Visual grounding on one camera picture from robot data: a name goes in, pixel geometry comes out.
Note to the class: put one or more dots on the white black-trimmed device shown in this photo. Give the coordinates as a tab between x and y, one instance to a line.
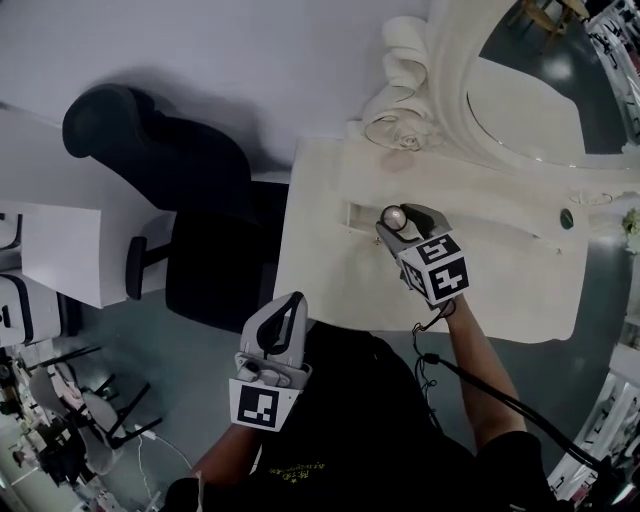
10	230
25	310

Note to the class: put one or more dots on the white framed oval mirror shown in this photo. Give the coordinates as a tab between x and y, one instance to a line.
525	110

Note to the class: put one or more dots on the grey chair with black legs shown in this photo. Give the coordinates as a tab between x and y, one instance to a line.
95	425

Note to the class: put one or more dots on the person's left forearm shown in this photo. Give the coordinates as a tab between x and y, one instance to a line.
230	450

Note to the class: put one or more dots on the white vanity dressing table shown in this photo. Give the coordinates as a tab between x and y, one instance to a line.
350	285

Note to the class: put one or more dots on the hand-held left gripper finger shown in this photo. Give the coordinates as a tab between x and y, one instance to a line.
250	330
299	345

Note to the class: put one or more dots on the white desk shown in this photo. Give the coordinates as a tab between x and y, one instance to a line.
75	250

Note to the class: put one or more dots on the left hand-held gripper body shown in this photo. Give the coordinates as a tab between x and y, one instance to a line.
255	405

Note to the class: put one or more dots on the person's black shirt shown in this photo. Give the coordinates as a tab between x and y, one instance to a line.
375	425

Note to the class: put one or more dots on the black office chair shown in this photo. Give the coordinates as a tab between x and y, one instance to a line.
200	225

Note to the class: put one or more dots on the white storage shelf rack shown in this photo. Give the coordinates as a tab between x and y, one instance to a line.
600	425

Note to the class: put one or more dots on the person's right forearm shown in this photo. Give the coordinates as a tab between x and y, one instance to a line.
480	370

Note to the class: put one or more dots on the small dark round jar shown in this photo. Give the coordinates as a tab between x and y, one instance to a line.
566	218

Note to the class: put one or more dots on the white vase with flowers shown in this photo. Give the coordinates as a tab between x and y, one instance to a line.
632	225

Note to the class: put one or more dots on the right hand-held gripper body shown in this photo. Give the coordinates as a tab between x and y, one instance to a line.
440	270

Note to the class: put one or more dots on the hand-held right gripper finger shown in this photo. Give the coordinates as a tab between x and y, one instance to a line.
395	242
430	220

